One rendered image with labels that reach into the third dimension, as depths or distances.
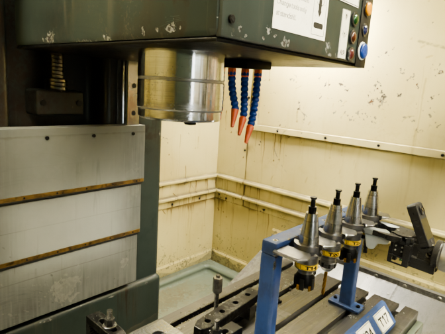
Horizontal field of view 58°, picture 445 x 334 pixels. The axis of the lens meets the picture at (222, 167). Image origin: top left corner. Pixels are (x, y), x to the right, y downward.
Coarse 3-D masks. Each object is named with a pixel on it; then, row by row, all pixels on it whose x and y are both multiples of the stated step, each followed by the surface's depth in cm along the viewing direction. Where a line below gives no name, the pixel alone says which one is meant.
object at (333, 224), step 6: (330, 204) 94; (330, 210) 93; (336, 210) 92; (330, 216) 93; (336, 216) 93; (330, 222) 93; (336, 222) 93; (324, 228) 94; (330, 228) 93; (336, 228) 93; (336, 234) 93
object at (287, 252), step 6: (288, 246) 86; (276, 252) 83; (282, 252) 83; (288, 252) 83; (294, 252) 83; (300, 252) 83; (306, 252) 83; (288, 258) 81; (294, 258) 80; (300, 258) 80; (306, 258) 81
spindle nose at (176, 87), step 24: (144, 48) 68; (168, 48) 65; (144, 72) 68; (168, 72) 66; (192, 72) 66; (216, 72) 69; (144, 96) 69; (168, 96) 67; (192, 96) 67; (216, 96) 70; (168, 120) 68; (192, 120) 68; (216, 120) 72
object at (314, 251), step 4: (296, 240) 88; (296, 244) 86; (300, 244) 86; (320, 244) 86; (296, 248) 86; (300, 248) 85; (304, 248) 84; (308, 248) 84; (312, 248) 84; (316, 248) 84; (320, 248) 86; (308, 252) 85; (312, 252) 85; (316, 252) 86; (320, 252) 86; (312, 256) 84; (316, 256) 84
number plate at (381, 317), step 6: (384, 306) 115; (378, 312) 112; (384, 312) 113; (378, 318) 110; (384, 318) 112; (390, 318) 114; (378, 324) 109; (384, 324) 110; (390, 324) 112; (384, 330) 109
